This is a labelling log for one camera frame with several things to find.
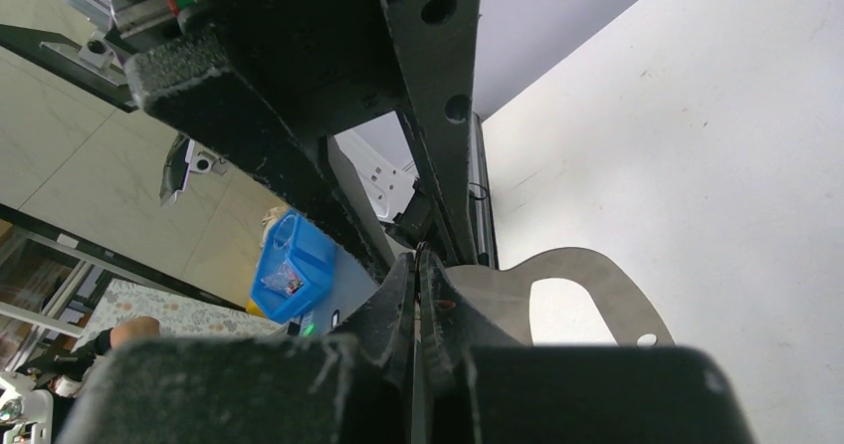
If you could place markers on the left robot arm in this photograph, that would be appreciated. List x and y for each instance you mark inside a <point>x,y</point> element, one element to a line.
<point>377,149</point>

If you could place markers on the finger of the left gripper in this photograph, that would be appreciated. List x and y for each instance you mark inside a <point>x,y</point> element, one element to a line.
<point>435,43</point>
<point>269,89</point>

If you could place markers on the operator hand in background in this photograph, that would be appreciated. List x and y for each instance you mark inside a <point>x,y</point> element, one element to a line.
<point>141,327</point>

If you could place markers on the blue plastic bin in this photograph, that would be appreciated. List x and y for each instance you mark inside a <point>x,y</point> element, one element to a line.
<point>295,270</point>

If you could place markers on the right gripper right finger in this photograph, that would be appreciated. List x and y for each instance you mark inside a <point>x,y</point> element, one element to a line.
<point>488,382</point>

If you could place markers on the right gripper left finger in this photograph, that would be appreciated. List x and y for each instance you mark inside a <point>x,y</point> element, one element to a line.
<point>348,386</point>

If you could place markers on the keyring with keys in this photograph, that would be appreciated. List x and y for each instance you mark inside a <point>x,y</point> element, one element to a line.
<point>568,295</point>

